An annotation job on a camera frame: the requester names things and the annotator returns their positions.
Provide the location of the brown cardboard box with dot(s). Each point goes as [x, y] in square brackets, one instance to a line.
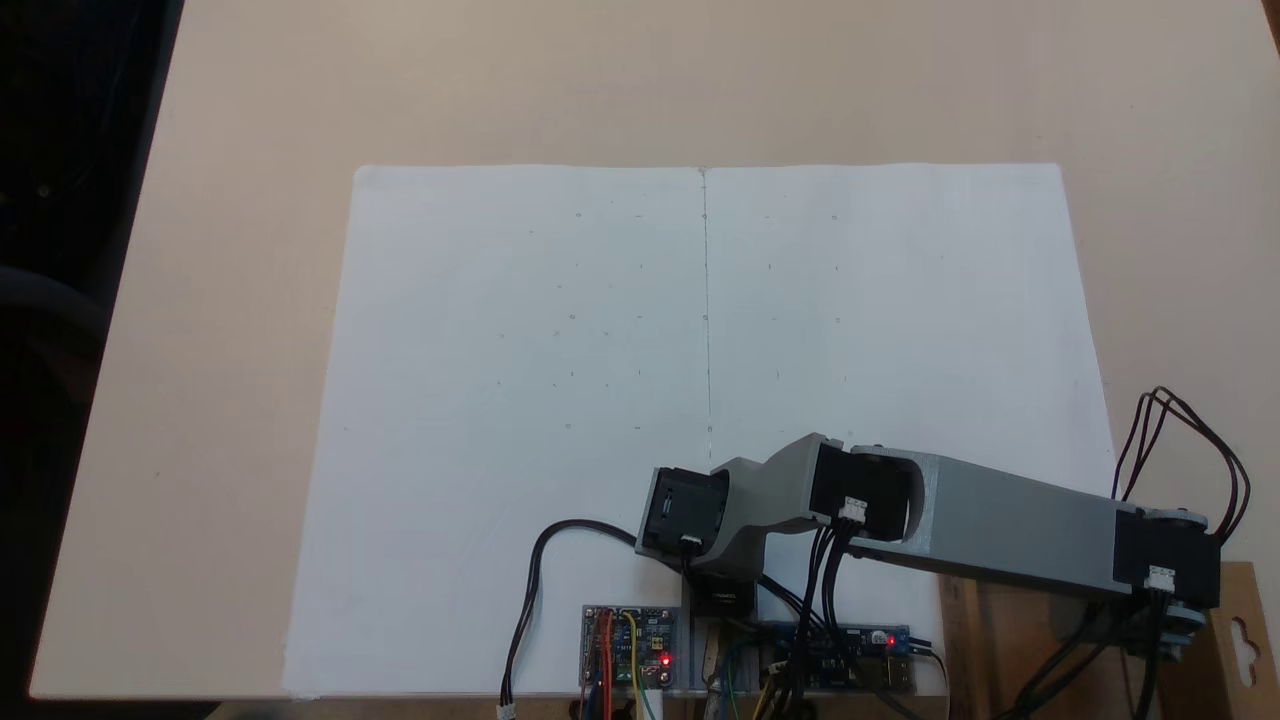
[1030, 650]

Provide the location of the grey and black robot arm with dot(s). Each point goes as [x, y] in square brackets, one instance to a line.
[1020, 520]

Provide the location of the blue circuit board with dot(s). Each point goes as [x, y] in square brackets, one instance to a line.
[860, 650]

